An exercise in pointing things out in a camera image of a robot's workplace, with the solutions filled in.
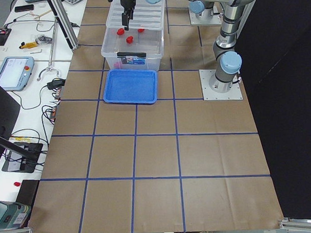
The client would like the aluminium frame post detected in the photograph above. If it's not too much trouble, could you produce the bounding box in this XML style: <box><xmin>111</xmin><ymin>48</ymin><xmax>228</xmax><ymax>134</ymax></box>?
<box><xmin>46</xmin><ymin>0</ymin><xmax>79</xmax><ymax>51</ymax></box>

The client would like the black box latch handle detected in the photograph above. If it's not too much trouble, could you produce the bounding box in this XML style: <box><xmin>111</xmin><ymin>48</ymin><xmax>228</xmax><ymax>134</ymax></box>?
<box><xmin>117</xmin><ymin>52</ymin><xmax>147</xmax><ymax>58</ymax></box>

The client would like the teach pendant tablet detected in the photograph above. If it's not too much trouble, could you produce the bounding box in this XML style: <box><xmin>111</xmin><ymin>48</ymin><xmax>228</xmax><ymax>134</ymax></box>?
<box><xmin>0</xmin><ymin>56</ymin><xmax>35</xmax><ymax>91</ymax></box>

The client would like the black power adapter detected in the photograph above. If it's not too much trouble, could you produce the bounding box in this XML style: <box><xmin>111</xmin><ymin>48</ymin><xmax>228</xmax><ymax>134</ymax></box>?
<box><xmin>46</xmin><ymin>78</ymin><xmax>66</xmax><ymax>90</ymax></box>

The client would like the clear plastic storage box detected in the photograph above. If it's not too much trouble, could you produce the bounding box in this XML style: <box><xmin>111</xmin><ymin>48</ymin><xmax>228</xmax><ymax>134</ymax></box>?
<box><xmin>99</xmin><ymin>24</ymin><xmax>166</xmax><ymax>74</ymax></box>

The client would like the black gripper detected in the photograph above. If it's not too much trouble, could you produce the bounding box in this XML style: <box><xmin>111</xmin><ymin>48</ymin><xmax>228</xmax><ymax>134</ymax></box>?
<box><xmin>120</xmin><ymin>0</ymin><xmax>136</xmax><ymax>31</ymax></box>

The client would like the black phone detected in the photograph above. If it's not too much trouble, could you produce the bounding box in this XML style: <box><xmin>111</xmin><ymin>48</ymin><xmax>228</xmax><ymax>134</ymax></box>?
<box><xmin>14</xmin><ymin>4</ymin><xmax>34</xmax><ymax>12</ymax></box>

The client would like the black docking hub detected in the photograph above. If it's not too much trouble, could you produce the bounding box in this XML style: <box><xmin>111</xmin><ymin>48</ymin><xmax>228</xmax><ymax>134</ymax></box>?
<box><xmin>2</xmin><ymin>142</ymin><xmax>43</xmax><ymax>174</ymax></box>

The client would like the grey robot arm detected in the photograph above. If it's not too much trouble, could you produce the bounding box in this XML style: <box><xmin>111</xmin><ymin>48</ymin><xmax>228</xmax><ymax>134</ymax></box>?
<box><xmin>189</xmin><ymin>1</ymin><xmax>218</xmax><ymax>18</ymax></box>
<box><xmin>145</xmin><ymin>0</ymin><xmax>254</xmax><ymax>94</ymax></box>

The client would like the green grey device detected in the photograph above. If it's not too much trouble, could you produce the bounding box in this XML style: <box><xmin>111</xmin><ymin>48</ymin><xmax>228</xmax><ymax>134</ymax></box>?
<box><xmin>0</xmin><ymin>201</ymin><xmax>31</xmax><ymax>231</ymax></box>

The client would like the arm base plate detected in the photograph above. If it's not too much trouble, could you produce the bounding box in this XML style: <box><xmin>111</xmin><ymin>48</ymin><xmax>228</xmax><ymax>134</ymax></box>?
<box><xmin>199</xmin><ymin>69</ymin><xmax>243</xmax><ymax>101</ymax></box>
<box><xmin>188</xmin><ymin>4</ymin><xmax>222</xmax><ymax>26</ymax></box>

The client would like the blue plastic tray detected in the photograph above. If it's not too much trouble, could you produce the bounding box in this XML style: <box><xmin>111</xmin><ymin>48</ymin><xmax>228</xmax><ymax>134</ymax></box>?
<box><xmin>103</xmin><ymin>69</ymin><xmax>158</xmax><ymax>104</ymax></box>

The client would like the black monitor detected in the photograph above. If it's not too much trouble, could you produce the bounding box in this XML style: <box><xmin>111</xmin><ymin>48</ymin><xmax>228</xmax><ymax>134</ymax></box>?
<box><xmin>0</xmin><ymin>86</ymin><xmax>40</xmax><ymax>162</ymax></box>

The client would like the yellow black tool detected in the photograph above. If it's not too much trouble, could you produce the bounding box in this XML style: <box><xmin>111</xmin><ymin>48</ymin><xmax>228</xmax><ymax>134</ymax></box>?
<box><xmin>19</xmin><ymin>41</ymin><xmax>38</xmax><ymax>49</ymax></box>

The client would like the metal claw stand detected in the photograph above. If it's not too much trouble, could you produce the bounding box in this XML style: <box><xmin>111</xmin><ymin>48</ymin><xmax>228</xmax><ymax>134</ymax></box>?
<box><xmin>37</xmin><ymin>18</ymin><xmax>60</xmax><ymax>81</ymax></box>

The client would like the clear ribbed box lid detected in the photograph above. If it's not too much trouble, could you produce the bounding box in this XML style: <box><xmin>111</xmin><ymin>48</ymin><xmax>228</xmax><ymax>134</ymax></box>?
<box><xmin>106</xmin><ymin>0</ymin><xmax>165</xmax><ymax>31</ymax></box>

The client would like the black electronics board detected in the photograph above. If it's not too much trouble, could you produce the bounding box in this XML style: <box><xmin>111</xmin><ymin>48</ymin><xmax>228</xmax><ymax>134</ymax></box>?
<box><xmin>0</xmin><ymin>27</ymin><xmax>11</xmax><ymax>46</ymax></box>

